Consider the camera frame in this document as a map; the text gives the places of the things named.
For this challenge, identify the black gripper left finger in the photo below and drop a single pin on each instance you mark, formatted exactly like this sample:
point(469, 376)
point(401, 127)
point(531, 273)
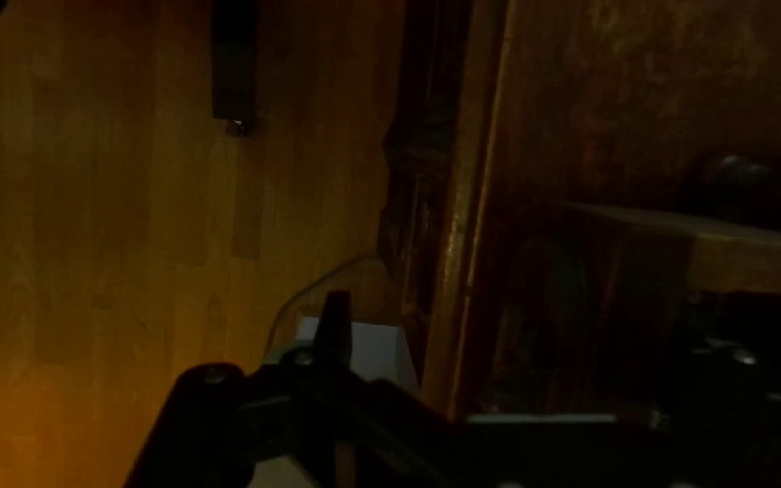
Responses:
point(201, 424)

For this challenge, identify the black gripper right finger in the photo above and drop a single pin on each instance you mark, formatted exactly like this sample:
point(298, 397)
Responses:
point(743, 414)

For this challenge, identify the small dark wooden drawer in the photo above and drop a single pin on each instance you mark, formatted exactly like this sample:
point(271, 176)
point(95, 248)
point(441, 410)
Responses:
point(759, 265)

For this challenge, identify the grey flat floor box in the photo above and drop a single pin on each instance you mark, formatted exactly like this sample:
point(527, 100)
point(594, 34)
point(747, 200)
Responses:
point(377, 347)

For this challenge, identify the dark wooden dresser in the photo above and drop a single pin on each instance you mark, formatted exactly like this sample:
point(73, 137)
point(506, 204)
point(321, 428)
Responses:
point(609, 109)

